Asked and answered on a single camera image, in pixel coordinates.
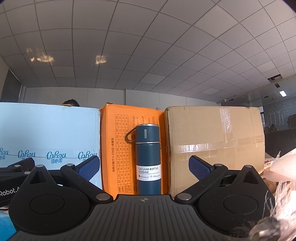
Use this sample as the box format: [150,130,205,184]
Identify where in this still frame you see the light blue cardboard box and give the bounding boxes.
[0,102,103,193]

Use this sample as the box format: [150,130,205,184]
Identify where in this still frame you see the orange cardboard box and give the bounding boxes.
[100,103,168,196]

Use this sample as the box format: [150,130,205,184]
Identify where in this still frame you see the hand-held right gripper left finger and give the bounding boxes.
[23,155,114,205]

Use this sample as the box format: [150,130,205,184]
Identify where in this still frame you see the dark wall board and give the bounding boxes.
[260,95,296,130]

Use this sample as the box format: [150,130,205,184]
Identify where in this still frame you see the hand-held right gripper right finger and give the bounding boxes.
[174,155,269,205]

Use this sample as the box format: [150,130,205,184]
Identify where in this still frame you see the brown taped cardboard box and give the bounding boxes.
[164,106,265,197]

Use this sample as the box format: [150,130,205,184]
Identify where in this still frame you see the white crumpled sheet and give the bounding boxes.
[265,145,296,183]

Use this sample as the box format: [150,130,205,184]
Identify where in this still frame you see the dark grey door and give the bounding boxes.
[0,69,22,103]

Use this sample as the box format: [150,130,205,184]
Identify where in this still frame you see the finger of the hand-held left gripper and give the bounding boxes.
[8,157,36,172]

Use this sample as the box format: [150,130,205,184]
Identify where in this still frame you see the dark blue vacuum bottle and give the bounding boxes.
[125,123,162,195]

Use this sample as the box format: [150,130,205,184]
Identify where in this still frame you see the black partition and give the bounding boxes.
[264,128,296,158]

